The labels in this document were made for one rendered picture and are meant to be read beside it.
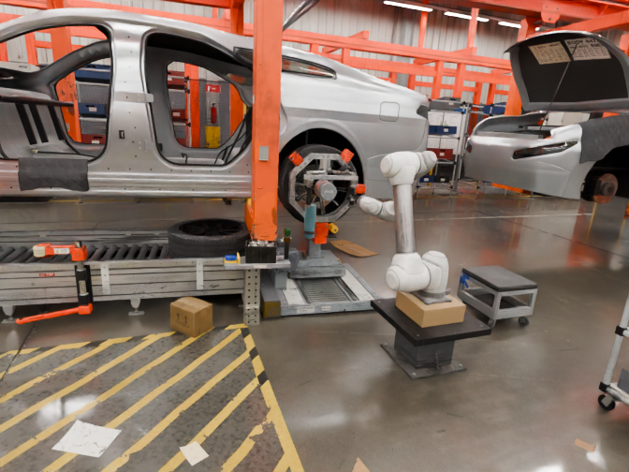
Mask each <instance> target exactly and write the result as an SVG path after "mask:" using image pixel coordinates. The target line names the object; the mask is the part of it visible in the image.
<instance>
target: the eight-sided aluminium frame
mask: <svg viewBox="0 0 629 472"><path fill-rule="evenodd" d="M320 158H321V159H333V160H336V161H337V162H338V163H339V165H340V166H341V167H342V166H344V165H347V164H346V162H345V161H344V160H342V157H341V156H340V155H337V154H315V153H309V154H308V155H307V156H306V157H305V158H304V159H303V160H304V161H303V162H302V163H301V164H300V165H299V166H298V167H297V166H296V167H295V168H294V169H293V170H291V171H290V172H289V176H288V177H289V183H288V202H289V203H290V204H291V205H292V206H293V207H294V208H295V209H296V210H297V211H298V212H299V213H300V214H301V215H302V216H303V217H304V211H303V209H302V208H301V207H300V206H299V205H298V203H297V202H296V201H295V182H296V175H297V174H298V173H300V172H301V171H302V170H303V169H304V168H305V167H306V166H307V165H308V164H309V163H310V162H311V161H312V160H313V159H320ZM347 166H348V165H347ZM349 201H350V200H349V199H348V200H347V201H346V202H345V203H344V204H343V205H342V206H341V207H340V208H338V209H337V210H336V211H335V212H334V213H333V214H332V215H316V216H315V222H335V221H336V220H337V219H338V218H339V217H340V216H341V215H342V214H343V213H344V212H345V211H346V210H347V209H348V208H350V207H348V206H349V203H350V202H349Z"/></svg>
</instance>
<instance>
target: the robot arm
mask: <svg viewBox="0 0 629 472"><path fill-rule="evenodd" d="M436 160H437V157H436V154H435V153H434V152H431V151H425V152H423V153H411V152H396V153H393V154H390V155H387V156H385V157H384V158H383V159H382V161H381V165H380V167H381V171H382V173H383V174H384V175H385V176H386V177H387V178H388V181H389V183H390V185H392V188H393V201H388V202H381V201H378V200H376V199H372V198H369V197H365V196H358V195H356V194H355V196H354V197H352V195H350V194H348V196H347V199H349V200H350V201H352V200H353V201H354V202H355V203H356V204H357V205H358V207H359V208H361V210H362V211H364V212H365V213H367V214H373V215H375V216H377V217H379V218H381V219H384V220H387V221H395V229H396V244H397V254H395V255H394V257H393V258H392V262H391V266H390V267H389V268H388V270H387V273H386V281H387V284H388V286H389V287H390V288H392V289H394V290H397V291H400V292H409V293H410V294H412V295H414V296H415V297H417V298H418V299H420V300H421V301H422V302H424V304H426V305H431V304H435V303H442V302H452V299H451V298H449V297H447V296H446V295H448V294H450V291H449V290H448V289H446V284H447V278H448V262H447V258H446V256H445V255H444V254H443V253H440V252H436V251H429V252H427V253H425V254H424V255H423V256H422V258H421V257H420V255H419V254H418V253H416V244H415V229H414V215H413V201H412V186H411V184H412V183H413V181H414V180H416V179H418V178H420V177H422V176H424V175H425V174H426V173H428V172H429V171H430V170H431V169H432V168H433V167H434V165H435V163H436Z"/></svg>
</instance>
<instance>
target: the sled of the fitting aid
mask: <svg viewBox="0 0 629 472"><path fill-rule="evenodd" d="M345 269H346V268H345V266H344V265H343V264H342V263H341V261H340V265H334V266H309V267H298V270H297V271H296V272H288V274H287V277H288V278H307V277H328V276H345Z"/></svg>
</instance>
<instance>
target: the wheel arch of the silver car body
mask: <svg viewBox="0 0 629 472"><path fill-rule="evenodd" d="M306 130H307V131H309V132H308V143H307V144H323V145H327V146H330V147H333V148H336V149H338V150H340V151H341V152H342V151H343V150H344V149H348V150H349V151H350V152H351V153H353V154H354V155H353V157H352V158H351V159H350V160H351V161H352V163H353V165H354V167H355V169H356V173H357V175H358V183H359V184H365V170H364V166H363V162H362V159H361V156H360V154H359V152H358V149H357V148H356V146H355V145H354V143H353V142H352V141H351V140H350V139H349V138H348V137H347V136H346V135H344V134H343V133H341V132H339V131H337V130H335V129H333V128H329V127H324V126H315V127H310V128H307V129H304V130H302V131H300V132H299V133H297V134H295V135H294V136H293V137H291V138H290V139H289V140H288V141H287V142H286V143H285V144H284V145H283V147H282V148H281V149H280V151H279V162H278V170H279V168H280V166H281V165H282V162H283V161H284V159H285V158H286V157H287V156H288V155H289V154H290V153H291V152H293V151H294V150H296V149H297V148H299V147H301V146H304V145H305V135H306ZM333 184H334V186H338V187H339V185H340V180H334V181H333Z"/></svg>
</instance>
